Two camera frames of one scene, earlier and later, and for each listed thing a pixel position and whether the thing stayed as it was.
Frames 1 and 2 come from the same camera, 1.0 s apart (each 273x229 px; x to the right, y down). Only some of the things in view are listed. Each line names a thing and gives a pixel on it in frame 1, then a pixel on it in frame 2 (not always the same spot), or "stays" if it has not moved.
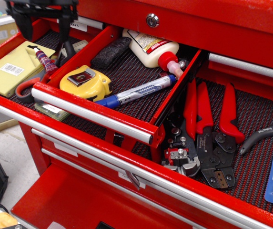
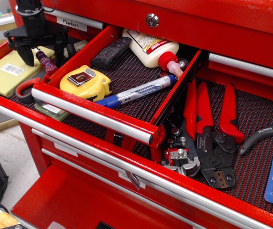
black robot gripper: [25, 13] to [36, 31]
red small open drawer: [123, 78] stays
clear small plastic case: [51, 111] stays
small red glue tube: [49, 67] stays
